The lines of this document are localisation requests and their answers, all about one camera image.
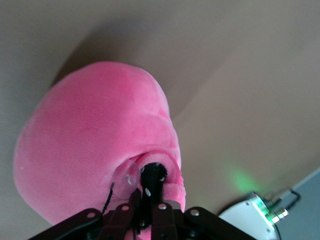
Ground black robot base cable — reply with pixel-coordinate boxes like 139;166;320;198
271;188;302;211

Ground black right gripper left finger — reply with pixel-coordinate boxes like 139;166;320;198
26;191;141;240

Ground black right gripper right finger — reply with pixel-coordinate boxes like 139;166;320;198
151;199;254;240

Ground hot pink plush slug toy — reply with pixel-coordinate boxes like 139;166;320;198
13;61;187;240

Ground brown table mat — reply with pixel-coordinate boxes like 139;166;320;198
0;0;320;240

